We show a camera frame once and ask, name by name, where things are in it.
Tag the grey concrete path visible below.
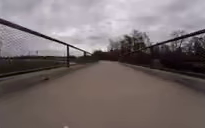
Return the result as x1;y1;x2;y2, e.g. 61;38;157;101
0;60;205;128

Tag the row of bare trees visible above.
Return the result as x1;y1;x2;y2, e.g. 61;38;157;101
91;29;205;72

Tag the grass field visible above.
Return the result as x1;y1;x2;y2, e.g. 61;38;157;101
0;55;91;76

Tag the grey concrete kerb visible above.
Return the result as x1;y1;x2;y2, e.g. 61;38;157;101
0;63;92;100
119;61;205;97

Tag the dark wire mesh fence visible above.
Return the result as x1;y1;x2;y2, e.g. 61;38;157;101
118;26;205;80
0;15;93;84

